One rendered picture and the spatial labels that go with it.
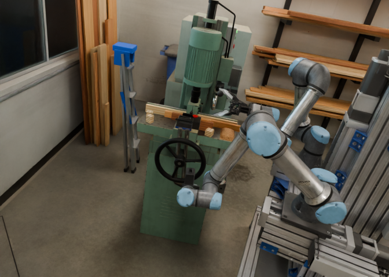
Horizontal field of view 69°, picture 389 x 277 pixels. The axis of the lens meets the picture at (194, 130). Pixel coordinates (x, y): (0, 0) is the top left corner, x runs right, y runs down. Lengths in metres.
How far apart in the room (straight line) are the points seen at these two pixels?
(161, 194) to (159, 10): 2.66
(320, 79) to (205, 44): 0.62
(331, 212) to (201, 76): 0.95
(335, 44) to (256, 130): 3.26
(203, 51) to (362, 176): 1.00
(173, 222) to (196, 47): 1.21
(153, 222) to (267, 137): 1.34
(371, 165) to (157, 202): 1.29
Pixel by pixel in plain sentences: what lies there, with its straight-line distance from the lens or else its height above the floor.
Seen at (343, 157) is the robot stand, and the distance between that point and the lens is 1.59.
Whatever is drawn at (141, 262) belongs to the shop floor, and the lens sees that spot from 2.11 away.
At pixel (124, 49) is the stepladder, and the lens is 2.38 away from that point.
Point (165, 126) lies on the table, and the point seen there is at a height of 0.90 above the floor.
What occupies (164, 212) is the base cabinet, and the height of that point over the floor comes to 0.25.
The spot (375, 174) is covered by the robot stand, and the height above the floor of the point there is 1.05.
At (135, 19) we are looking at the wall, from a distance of 4.11.
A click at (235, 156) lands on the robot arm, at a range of 1.25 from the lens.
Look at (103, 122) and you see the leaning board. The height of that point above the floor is 0.27.
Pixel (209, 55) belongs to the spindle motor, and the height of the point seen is 1.35.
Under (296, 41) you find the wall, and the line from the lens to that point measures 4.06.
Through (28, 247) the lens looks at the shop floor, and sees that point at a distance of 2.28.
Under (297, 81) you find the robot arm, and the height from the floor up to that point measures 1.31.
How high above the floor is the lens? 1.69
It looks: 27 degrees down
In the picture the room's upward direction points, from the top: 11 degrees clockwise
